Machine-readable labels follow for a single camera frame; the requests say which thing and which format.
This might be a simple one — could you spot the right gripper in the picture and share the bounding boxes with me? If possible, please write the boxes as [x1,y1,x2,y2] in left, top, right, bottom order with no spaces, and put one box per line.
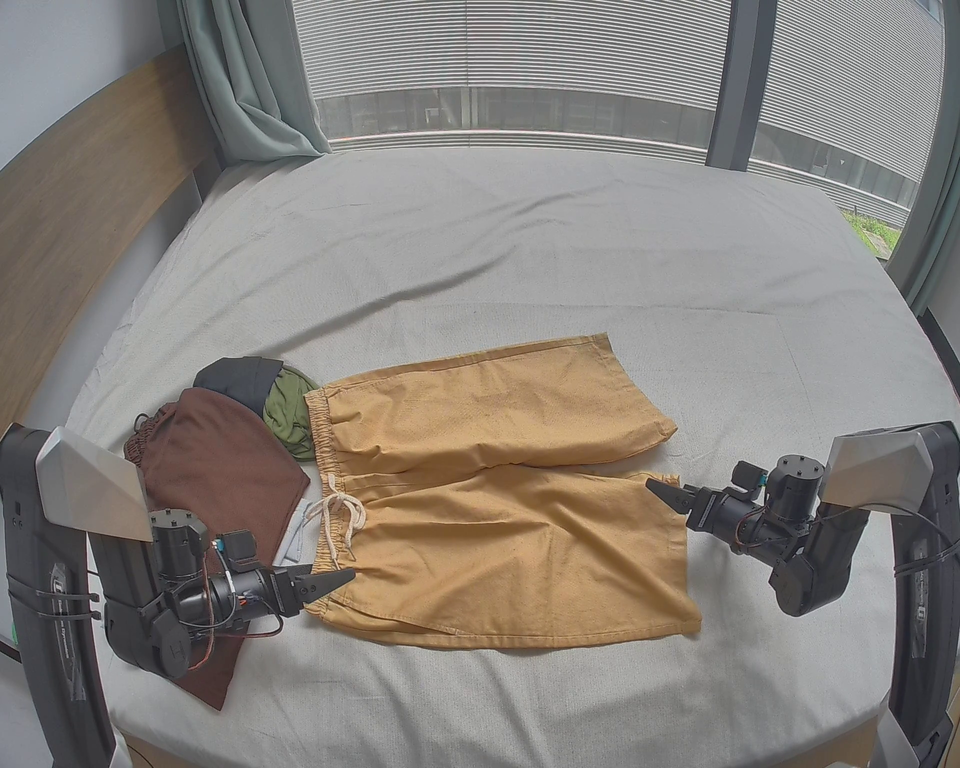
[646,480,742,537]

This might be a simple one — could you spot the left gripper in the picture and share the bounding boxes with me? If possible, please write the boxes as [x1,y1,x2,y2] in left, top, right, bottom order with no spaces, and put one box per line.
[225,566,356,620]

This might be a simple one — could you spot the tan shorts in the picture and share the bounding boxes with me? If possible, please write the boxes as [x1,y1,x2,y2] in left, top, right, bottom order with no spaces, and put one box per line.
[303,332,704,652]

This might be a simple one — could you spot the bed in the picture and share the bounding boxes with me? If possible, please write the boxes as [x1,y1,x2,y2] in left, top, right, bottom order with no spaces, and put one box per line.
[0,45,960,768]

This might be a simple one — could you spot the white garment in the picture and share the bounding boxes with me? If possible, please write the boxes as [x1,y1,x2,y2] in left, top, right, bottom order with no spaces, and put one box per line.
[273,498,320,567]

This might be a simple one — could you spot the brown shorts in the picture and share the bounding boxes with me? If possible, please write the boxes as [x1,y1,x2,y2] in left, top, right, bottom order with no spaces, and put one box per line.
[123,386,312,712]

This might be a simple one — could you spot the green garment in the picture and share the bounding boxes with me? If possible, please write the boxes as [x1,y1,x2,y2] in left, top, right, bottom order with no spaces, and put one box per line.
[262,365,320,462]

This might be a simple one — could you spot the black garment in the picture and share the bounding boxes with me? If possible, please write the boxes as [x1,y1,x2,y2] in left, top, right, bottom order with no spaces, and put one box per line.
[195,357,286,425]

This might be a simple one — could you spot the blue-green curtain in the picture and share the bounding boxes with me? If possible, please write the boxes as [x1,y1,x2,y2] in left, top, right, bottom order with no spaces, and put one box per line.
[176,0,333,166]
[903,112,960,316]

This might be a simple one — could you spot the window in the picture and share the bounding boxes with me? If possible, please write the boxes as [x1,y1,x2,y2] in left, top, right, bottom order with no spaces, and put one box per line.
[288,0,960,264]

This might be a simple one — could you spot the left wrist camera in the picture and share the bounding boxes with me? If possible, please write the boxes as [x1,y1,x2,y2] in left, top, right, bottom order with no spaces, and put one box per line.
[217,528,258,575]

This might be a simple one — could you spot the black cable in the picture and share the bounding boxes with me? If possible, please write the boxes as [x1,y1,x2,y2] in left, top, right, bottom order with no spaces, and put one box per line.
[870,502,960,579]

